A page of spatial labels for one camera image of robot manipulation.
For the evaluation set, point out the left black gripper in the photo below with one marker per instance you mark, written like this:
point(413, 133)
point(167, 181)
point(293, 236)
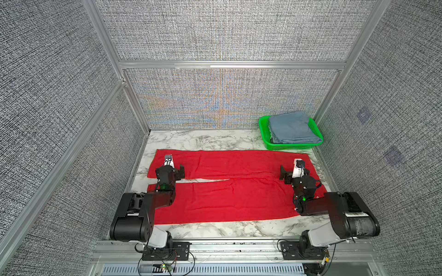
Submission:
point(179, 173)

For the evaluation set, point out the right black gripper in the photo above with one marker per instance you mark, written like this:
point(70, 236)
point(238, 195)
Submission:
point(282, 174)

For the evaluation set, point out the red long pants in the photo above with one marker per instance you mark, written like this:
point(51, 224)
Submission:
point(225, 186)

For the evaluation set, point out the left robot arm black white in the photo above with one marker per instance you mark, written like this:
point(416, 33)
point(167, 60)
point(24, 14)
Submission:
point(135, 214)

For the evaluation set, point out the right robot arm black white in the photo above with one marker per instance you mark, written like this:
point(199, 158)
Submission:
point(349, 216)

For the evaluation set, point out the folded grey-blue cloth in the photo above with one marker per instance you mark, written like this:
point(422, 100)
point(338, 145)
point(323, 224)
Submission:
point(292, 128)

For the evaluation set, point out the green plastic basket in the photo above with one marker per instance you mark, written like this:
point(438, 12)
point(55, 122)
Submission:
point(266, 137)

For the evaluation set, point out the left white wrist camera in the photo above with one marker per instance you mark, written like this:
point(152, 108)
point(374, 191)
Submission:
point(168, 161)

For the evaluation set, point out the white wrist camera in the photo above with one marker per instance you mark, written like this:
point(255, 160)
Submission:
point(299, 168)
point(168, 161)

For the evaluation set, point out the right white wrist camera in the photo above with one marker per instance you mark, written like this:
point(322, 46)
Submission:
point(299, 168)

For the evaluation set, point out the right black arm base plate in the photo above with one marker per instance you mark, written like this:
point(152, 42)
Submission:
point(293, 250)

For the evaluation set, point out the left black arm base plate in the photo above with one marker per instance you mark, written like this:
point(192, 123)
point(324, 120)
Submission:
point(177, 251)

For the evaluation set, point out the aluminium front rail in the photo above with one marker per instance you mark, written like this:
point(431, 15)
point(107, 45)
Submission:
point(226, 250)

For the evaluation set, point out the white slotted cable duct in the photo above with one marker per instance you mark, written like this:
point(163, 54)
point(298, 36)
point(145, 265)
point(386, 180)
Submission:
point(206, 269)

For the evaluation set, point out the aluminium cage frame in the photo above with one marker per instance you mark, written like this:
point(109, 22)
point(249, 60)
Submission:
point(60, 73)

